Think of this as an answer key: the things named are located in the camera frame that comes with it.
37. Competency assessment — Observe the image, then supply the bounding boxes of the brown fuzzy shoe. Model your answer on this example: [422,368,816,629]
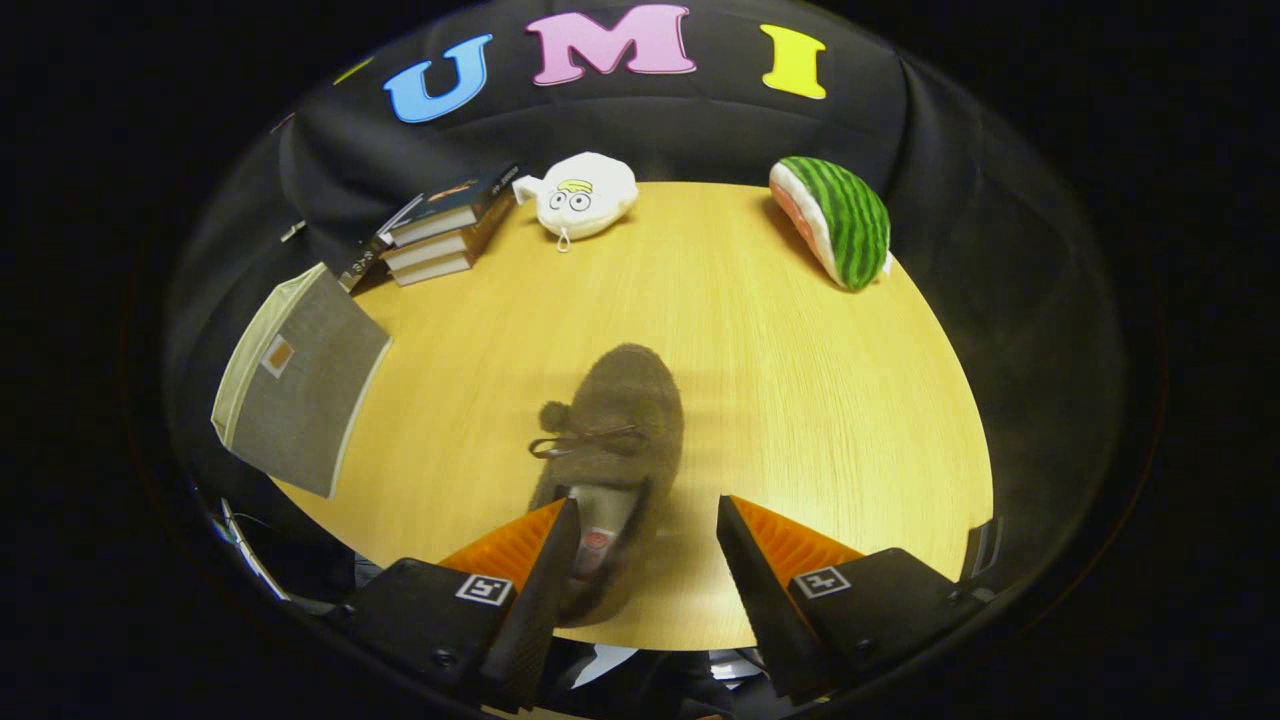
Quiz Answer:
[527,343,686,629]

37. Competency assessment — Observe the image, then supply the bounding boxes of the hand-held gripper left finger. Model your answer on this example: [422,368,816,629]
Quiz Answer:
[325,497,583,713]

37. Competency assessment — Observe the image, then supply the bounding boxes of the dark blue hardcover book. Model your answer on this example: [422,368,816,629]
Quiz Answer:
[385,163,521,249]

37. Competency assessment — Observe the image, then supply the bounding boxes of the white boxed book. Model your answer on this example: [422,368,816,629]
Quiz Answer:
[337,195,426,293]

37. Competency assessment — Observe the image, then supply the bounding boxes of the brown-edged stacked book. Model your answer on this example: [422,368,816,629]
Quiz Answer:
[380,212,503,273]
[392,250,477,288]

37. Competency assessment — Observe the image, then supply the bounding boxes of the white plush toy with eyes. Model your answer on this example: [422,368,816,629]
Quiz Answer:
[512,151,639,252]

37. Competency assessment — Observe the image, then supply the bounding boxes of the grey fabric storage box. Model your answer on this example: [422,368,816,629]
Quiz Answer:
[211,262,393,499]

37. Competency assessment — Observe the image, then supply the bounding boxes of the watermelon slice plush toy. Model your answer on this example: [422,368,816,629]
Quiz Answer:
[768,156,893,293]

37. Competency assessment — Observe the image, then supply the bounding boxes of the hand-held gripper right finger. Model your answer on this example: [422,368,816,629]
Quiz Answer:
[716,494,996,706]

